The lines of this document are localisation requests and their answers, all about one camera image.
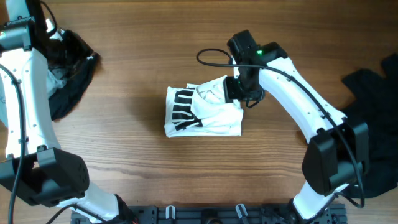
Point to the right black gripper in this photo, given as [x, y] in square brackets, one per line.
[232, 88]

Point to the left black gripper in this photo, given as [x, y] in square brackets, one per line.
[83, 51]

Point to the white t-shirt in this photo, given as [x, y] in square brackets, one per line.
[202, 110]

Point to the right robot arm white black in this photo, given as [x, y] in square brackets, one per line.
[337, 154]

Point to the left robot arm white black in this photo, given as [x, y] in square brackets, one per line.
[35, 54]

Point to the black folded garment left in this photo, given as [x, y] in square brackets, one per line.
[64, 95]

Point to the light blue jeans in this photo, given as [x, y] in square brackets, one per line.
[3, 110]

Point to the black garment right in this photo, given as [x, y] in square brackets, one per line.
[376, 104]

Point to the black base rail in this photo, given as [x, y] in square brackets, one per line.
[266, 214]

